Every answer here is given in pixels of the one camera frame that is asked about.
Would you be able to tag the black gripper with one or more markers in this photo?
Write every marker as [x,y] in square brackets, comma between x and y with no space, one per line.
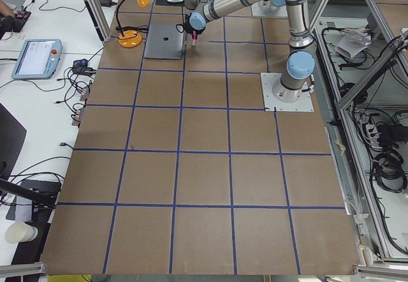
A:
[193,33]

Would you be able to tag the black power adapter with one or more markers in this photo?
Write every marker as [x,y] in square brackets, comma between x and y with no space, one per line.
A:
[107,3]

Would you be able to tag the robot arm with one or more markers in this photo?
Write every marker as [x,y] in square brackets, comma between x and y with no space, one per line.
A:
[300,63]

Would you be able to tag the silver laptop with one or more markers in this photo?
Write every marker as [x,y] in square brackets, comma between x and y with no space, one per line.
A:
[164,41]

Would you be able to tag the pink marker pen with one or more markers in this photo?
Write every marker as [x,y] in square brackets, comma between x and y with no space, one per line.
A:
[194,38]

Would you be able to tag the white paper cup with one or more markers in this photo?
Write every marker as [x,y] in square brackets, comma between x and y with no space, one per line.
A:
[20,232]

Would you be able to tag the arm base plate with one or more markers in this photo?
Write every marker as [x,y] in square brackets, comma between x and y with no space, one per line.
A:
[277,98]
[268,10]

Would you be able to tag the blue teach pendant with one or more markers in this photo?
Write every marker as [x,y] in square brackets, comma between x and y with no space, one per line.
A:
[38,59]

